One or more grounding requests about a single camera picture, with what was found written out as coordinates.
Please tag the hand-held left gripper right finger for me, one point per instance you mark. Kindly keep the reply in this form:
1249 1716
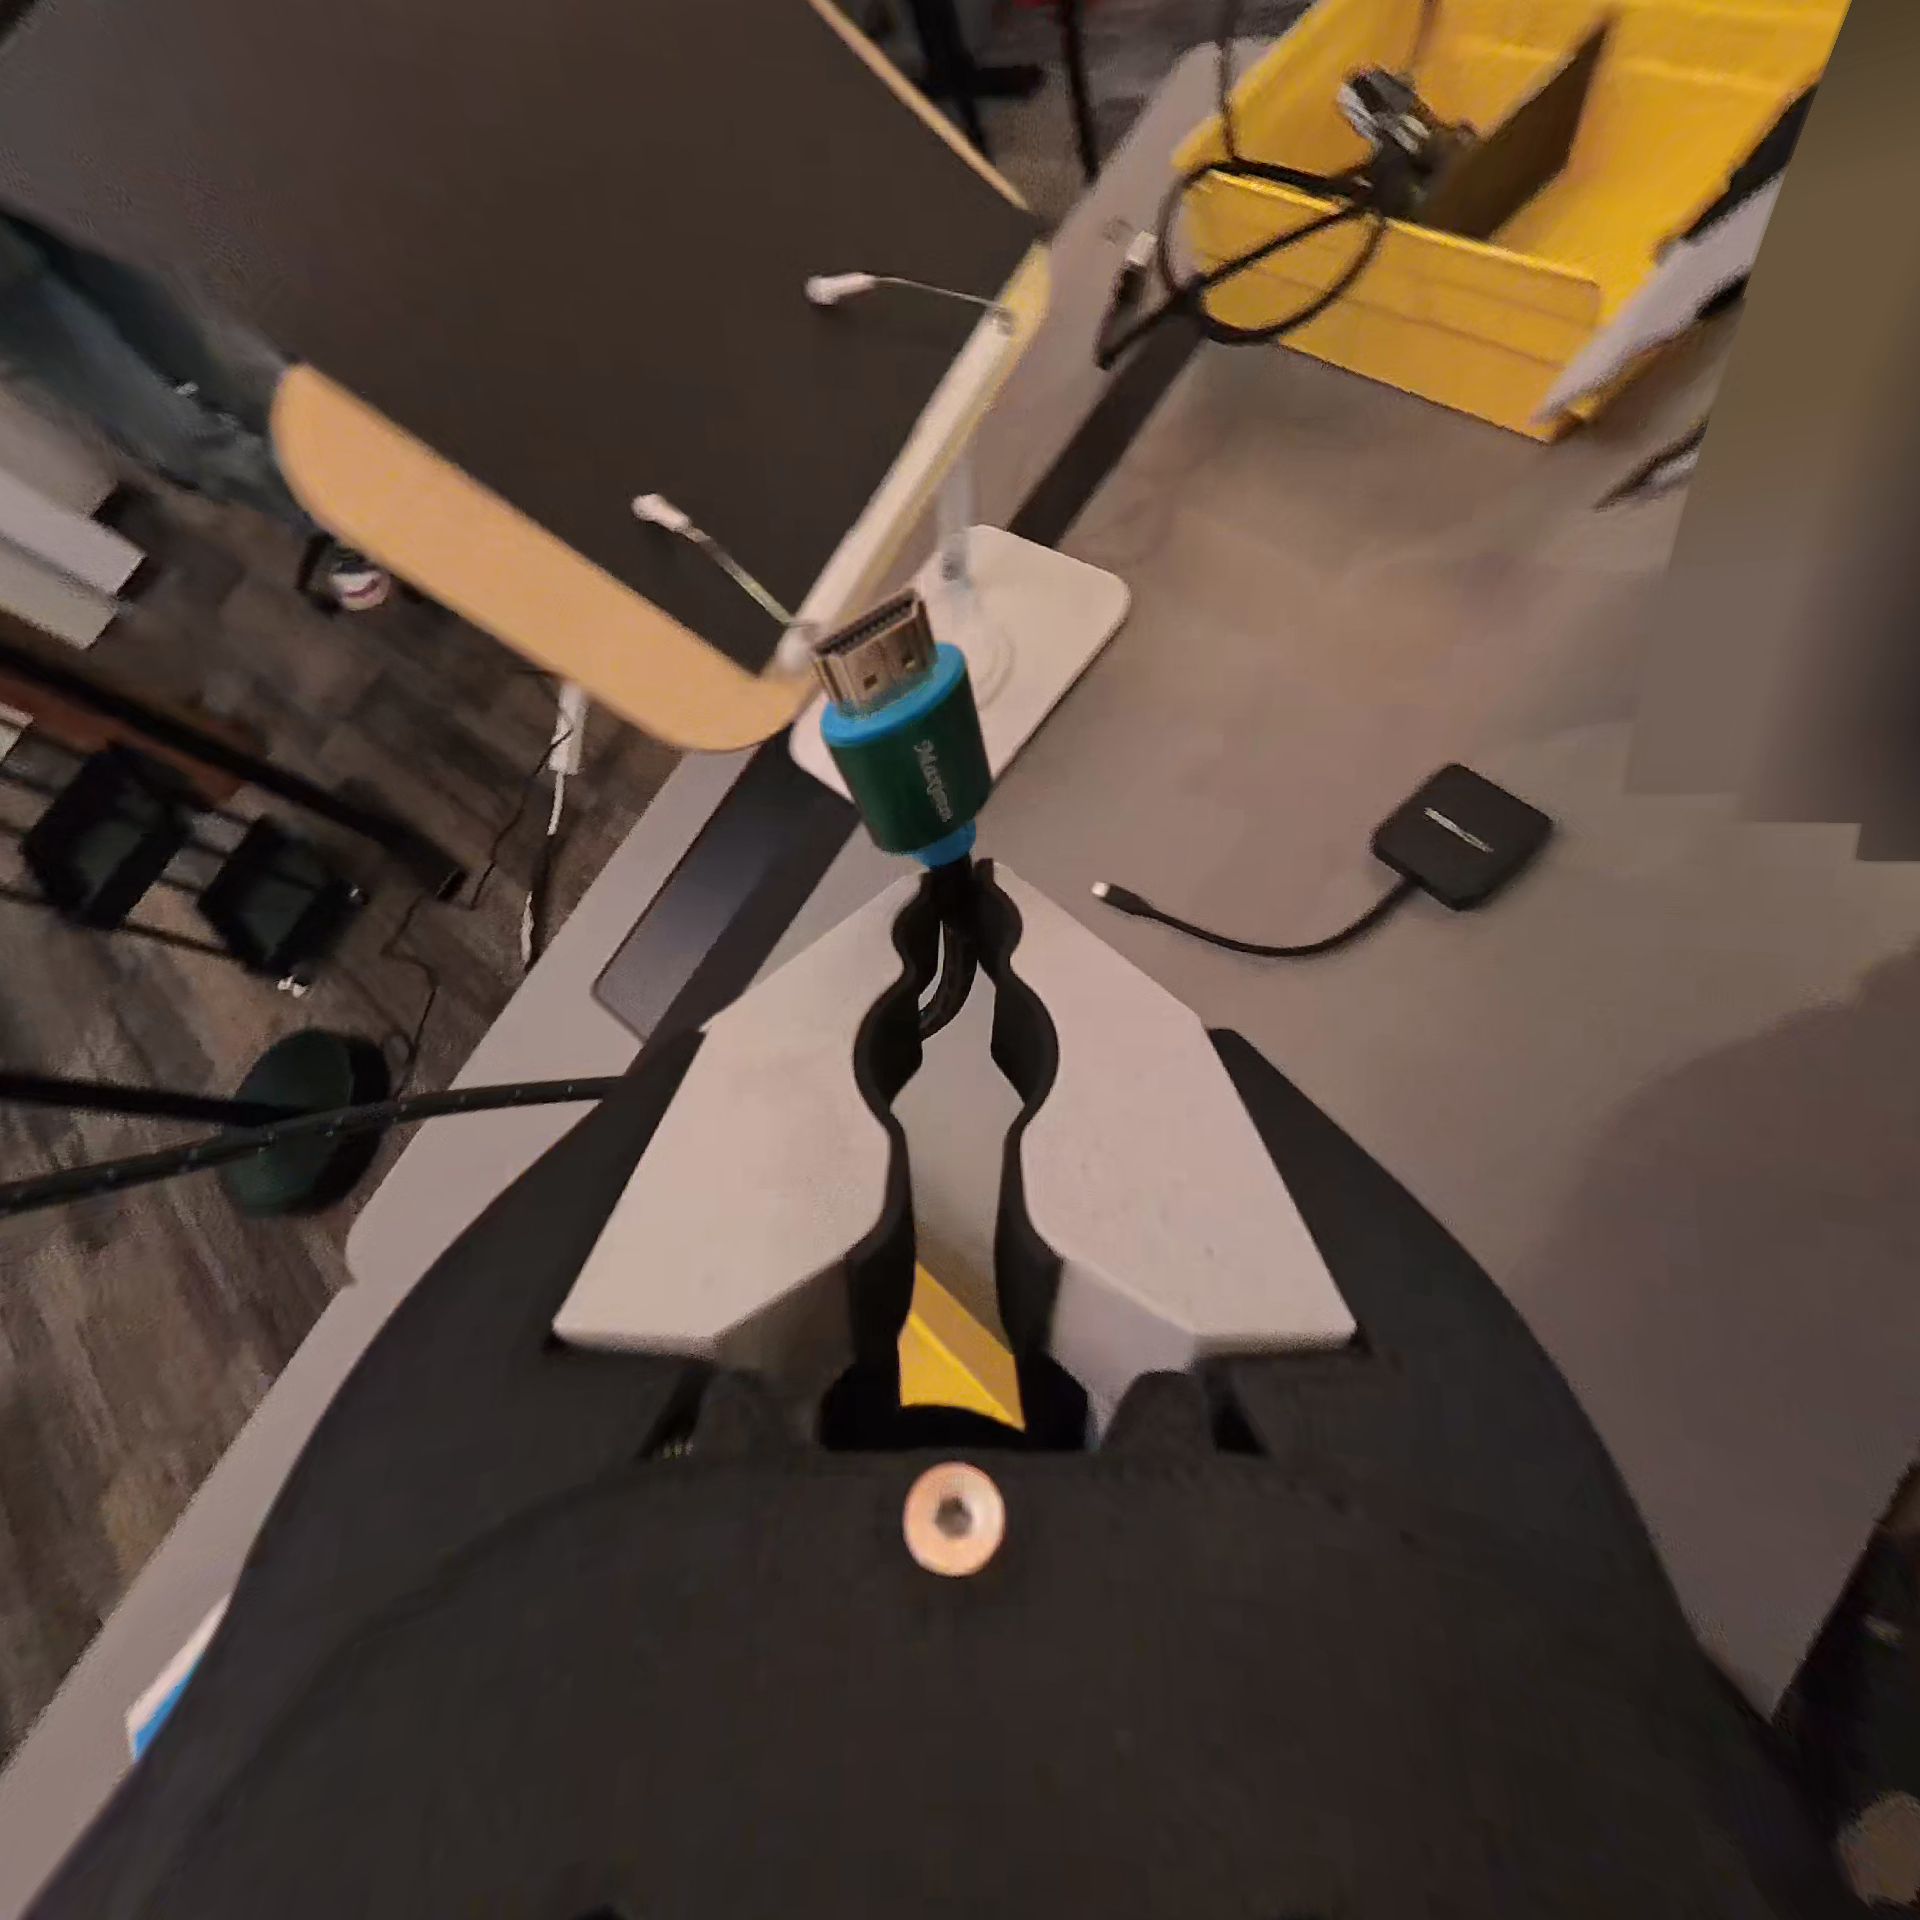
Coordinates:
1184 1201

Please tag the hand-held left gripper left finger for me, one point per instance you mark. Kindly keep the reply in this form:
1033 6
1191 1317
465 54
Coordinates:
721 1201

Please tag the yellow plastic bin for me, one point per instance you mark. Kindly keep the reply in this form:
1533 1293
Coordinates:
1425 300
953 1350

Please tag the black round-base floor stand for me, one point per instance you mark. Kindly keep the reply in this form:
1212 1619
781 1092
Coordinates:
307 1125

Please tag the white power strip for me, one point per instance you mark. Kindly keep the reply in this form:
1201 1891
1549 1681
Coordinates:
564 744

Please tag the black utility cart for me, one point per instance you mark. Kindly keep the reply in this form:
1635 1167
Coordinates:
271 901

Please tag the white metal board stand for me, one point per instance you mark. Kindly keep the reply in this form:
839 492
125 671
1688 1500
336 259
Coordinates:
1035 630

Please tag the wood-edged dark board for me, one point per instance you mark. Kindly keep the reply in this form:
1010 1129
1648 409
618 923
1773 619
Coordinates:
524 225

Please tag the black bin divider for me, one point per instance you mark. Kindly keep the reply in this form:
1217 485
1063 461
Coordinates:
1516 149

